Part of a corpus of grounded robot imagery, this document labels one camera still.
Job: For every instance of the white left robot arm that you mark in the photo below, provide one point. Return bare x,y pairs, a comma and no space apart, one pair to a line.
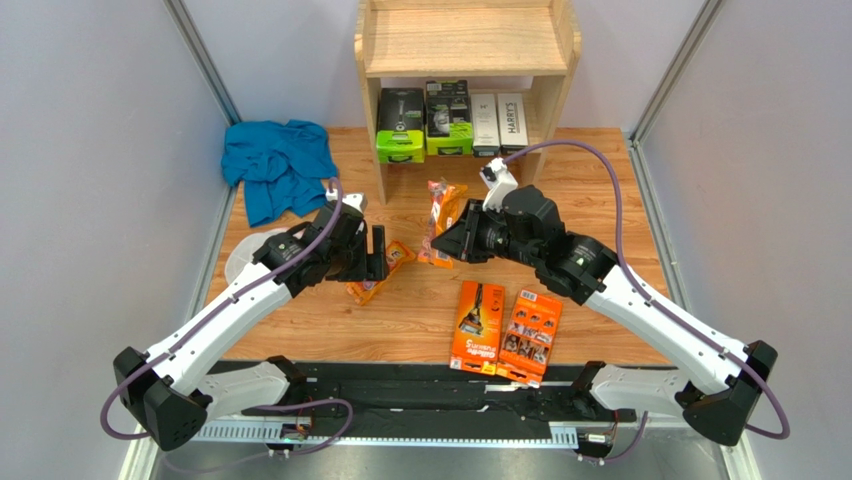
170,389

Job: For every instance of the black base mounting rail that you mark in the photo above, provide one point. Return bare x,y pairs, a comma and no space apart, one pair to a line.
422,404

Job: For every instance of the green black razor box right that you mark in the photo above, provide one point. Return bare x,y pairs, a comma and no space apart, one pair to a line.
449,130

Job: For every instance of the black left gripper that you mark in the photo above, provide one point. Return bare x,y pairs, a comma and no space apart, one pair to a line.
371,266

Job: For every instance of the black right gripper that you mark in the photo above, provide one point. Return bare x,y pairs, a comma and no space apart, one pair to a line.
473,234

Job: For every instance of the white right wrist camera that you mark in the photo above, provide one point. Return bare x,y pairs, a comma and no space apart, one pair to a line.
499,181

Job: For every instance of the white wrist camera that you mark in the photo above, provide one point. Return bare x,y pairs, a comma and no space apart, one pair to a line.
499,181
356,201

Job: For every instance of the blue crumpled cloth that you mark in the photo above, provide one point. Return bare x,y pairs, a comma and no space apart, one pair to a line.
281,167

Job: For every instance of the white round mesh lid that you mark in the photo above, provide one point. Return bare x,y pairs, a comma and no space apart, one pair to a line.
243,252

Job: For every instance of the white Harry's razor box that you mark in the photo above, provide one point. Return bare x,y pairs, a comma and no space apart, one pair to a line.
512,122

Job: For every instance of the green black razor box left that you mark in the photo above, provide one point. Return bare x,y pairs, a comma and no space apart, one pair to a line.
400,136

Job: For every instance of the tall white razor box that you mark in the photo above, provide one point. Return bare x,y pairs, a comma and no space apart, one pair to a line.
484,119

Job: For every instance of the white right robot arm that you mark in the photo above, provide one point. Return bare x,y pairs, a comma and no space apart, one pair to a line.
714,383

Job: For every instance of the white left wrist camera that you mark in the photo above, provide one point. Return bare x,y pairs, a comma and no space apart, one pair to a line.
356,201

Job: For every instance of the green black razor box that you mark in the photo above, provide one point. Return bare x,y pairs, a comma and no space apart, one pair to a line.
400,136
449,130

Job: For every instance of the orange Gillette Fusion5 razor box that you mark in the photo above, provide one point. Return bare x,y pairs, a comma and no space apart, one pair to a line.
477,328

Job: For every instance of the orange Gillette cartridge box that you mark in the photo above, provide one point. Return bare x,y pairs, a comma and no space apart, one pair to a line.
527,342

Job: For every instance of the long orange Bic razor bag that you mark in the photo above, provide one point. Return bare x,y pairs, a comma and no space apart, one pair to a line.
445,199

